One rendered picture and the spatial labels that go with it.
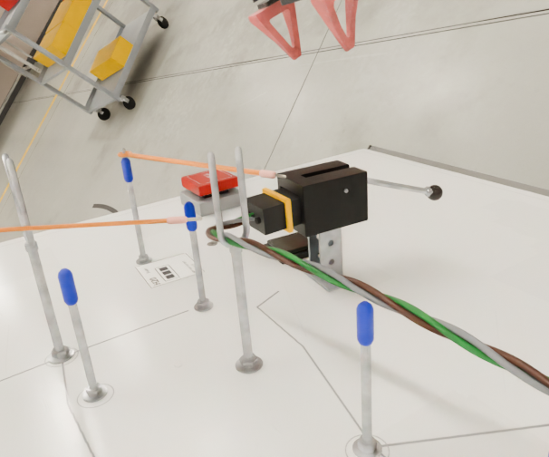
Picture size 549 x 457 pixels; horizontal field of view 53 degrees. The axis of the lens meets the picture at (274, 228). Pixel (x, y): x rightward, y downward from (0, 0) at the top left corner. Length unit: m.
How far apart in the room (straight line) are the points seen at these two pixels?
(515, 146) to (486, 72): 0.35
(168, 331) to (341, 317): 0.13
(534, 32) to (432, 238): 1.60
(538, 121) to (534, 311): 1.45
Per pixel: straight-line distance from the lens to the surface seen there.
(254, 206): 0.40
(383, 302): 0.25
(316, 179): 0.40
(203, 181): 0.61
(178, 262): 0.51
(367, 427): 0.29
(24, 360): 0.42
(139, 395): 0.36
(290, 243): 0.50
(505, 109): 1.93
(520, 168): 1.79
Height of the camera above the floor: 1.41
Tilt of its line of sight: 37 degrees down
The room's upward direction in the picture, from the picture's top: 59 degrees counter-clockwise
